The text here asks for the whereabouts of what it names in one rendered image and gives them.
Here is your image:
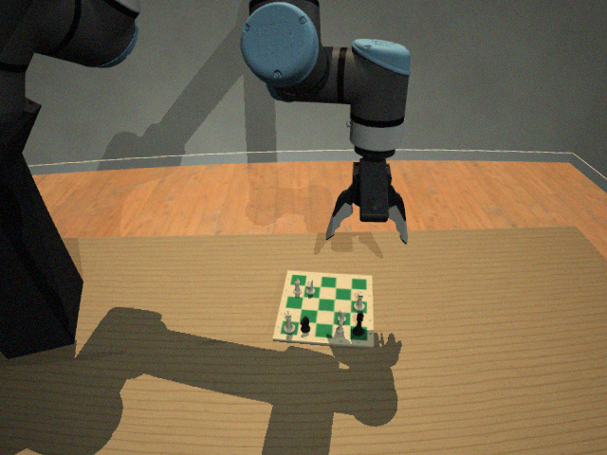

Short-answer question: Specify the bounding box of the white bishop chess piece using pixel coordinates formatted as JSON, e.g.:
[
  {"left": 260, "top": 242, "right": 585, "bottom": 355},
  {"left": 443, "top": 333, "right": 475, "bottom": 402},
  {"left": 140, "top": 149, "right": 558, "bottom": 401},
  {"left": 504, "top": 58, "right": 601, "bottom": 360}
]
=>
[{"left": 293, "top": 279, "right": 302, "bottom": 295}]

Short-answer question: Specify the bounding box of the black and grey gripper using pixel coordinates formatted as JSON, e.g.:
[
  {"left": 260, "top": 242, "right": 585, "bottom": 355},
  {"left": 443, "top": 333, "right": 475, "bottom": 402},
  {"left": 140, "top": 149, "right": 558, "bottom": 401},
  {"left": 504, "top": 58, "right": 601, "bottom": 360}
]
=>
[{"left": 325, "top": 146, "right": 408, "bottom": 245}]

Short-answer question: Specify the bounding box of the white chess king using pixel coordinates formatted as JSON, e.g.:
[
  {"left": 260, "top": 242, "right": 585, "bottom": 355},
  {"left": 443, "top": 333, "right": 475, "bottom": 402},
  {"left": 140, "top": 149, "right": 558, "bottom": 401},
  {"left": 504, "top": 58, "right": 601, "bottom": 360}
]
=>
[{"left": 284, "top": 310, "right": 295, "bottom": 334}]

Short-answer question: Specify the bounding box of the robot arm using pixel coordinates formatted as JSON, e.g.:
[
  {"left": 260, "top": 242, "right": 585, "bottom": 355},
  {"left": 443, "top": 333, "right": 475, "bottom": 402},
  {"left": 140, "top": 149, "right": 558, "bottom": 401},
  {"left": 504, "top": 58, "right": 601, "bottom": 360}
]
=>
[{"left": 0, "top": 0, "right": 411, "bottom": 223}]

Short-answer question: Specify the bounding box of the green and cream chessboard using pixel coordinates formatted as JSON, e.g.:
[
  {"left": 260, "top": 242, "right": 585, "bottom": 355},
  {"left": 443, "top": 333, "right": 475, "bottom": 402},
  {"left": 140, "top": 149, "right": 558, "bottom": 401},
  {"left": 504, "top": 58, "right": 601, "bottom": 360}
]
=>
[{"left": 273, "top": 270, "right": 374, "bottom": 348}]

